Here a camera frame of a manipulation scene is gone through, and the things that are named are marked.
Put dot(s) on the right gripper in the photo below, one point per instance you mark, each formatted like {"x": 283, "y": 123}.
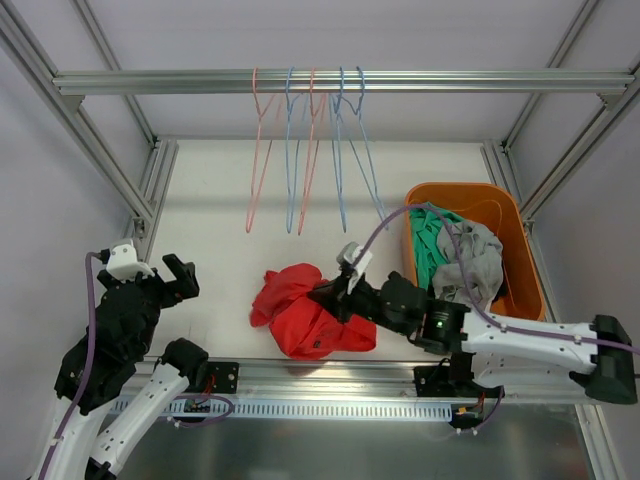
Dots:
{"x": 342, "y": 298}

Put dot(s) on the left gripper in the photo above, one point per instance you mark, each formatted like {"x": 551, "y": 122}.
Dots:
{"x": 163, "y": 282}

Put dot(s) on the red tank top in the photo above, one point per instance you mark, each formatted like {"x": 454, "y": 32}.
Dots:
{"x": 300, "y": 327}

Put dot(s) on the blue hanger with grey top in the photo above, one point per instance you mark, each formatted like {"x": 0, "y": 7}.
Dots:
{"x": 290, "y": 159}

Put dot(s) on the green tank top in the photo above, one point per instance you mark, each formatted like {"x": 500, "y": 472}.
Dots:
{"x": 425, "y": 227}

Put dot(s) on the blue hanger with white top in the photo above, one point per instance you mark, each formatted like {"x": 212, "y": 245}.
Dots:
{"x": 335, "y": 120}

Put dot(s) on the grey tank top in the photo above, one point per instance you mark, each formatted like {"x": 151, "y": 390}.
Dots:
{"x": 475, "y": 268}

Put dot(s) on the blue hanger with black top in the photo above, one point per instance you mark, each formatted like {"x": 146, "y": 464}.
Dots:
{"x": 365, "y": 164}

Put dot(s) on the pink hanger with green top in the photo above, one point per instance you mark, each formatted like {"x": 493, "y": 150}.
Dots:
{"x": 317, "y": 108}

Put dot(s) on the black tank top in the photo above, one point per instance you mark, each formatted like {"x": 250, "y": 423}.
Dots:
{"x": 502, "y": 291}

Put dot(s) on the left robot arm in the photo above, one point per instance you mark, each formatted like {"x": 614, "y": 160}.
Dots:
{"x": 123, "y": 315}

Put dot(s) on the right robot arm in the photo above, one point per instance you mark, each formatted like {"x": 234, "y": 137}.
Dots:
{"x": 597, "y": 356}

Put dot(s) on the orange plastic basket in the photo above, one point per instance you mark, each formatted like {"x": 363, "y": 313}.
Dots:
{"x": 497, "y": 209}

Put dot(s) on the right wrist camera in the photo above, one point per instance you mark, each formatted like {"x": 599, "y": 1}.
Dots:
{"x": 353, "y": 260}

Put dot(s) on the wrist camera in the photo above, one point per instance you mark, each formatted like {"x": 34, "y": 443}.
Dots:
{"x": 353, "y": 260}
{"x": 122, "y": 261}

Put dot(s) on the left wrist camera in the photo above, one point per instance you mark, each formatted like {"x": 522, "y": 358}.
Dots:
{"x": 122, "y": 261}

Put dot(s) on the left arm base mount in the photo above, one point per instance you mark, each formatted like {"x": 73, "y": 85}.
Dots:
{"x": 220, "y": 377}

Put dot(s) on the slotted cable duct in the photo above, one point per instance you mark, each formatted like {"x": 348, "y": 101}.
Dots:
{"x": 246, "y": 408}

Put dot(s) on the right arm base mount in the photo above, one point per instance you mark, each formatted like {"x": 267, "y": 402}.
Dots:
{"x": 432, "y": 381}

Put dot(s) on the aluminium hanging rail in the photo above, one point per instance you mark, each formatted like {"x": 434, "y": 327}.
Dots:
{"x": 238, "y": 81}

